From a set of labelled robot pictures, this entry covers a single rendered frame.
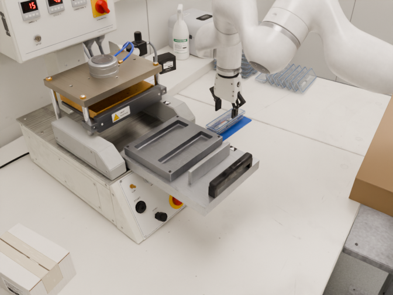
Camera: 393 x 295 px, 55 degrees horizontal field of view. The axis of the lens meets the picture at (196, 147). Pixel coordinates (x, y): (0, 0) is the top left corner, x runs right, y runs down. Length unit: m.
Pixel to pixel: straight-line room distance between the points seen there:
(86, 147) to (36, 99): 0.62
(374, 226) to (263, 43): 0.64
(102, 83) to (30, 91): 0.57
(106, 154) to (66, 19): 0.40
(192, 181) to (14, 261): 0.45
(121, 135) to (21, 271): 0.45
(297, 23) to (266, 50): 0.08
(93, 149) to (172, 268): 0.36
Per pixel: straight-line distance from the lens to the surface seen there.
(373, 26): 3.22
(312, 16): 0.86
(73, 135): 1.04
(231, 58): 1.29
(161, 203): 1.08
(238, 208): 1.15
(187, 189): 0.88
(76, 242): 1.11
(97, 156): 0.97
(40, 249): 1.00
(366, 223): 1.20
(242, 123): 1.50
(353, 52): 0.82
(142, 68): 1.09
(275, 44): 0.83
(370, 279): 2.06
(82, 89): 1.02
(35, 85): 1.56
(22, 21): 1.09
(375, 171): 1.20
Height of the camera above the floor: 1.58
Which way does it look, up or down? 37 degrees down
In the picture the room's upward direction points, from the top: straight up
